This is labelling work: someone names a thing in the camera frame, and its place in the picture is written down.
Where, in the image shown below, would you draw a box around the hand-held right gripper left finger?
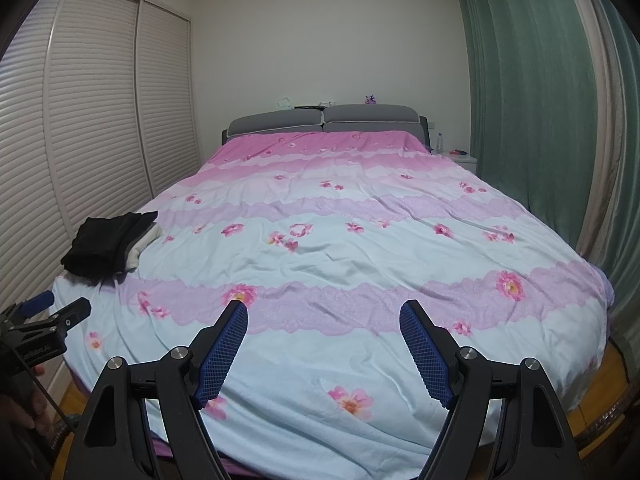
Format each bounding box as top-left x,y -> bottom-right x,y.
75,300 -> 249,480

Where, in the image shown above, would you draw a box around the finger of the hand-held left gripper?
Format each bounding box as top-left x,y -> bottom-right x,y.
30,297 -> 92,334
10,290 -> 55,319

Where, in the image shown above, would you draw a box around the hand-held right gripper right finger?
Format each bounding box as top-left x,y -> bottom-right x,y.
399,299 -> 583,480

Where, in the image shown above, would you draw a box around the black pants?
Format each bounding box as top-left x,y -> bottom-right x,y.
74,211 -> 159,261

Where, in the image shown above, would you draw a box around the person's left hand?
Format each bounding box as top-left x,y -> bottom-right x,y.
0,366 -> 51,432

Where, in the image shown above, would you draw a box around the black folded garment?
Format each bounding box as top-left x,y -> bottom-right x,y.
61,245 -> 131,282

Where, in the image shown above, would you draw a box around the white folded cloth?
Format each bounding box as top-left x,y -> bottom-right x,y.
122,224 -> 164,274

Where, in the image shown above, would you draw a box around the pink floral blanket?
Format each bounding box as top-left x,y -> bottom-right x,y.
50,130 -> 616,466

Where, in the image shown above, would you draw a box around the white louvered wardrobe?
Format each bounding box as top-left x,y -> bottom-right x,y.
0,0 -> 202,311

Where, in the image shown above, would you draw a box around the white nightstand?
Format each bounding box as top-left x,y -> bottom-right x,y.
440,152 -> 479,177

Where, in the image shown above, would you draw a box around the grey pillows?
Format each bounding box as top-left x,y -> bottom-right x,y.
221,115 -> 432,151

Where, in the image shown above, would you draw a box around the grey headboard cushion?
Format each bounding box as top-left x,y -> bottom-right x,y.
227,107 -> 324,137
322,104 -> 424,134

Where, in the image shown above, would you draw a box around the beige curtain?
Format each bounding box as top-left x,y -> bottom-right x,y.
560,0 -> 632,281

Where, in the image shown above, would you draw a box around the green curtain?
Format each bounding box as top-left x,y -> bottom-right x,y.
454,0 -> 601,256
587,0 -> 640,321

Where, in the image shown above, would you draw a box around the thin black cable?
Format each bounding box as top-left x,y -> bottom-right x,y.
29,374 -> 77,454

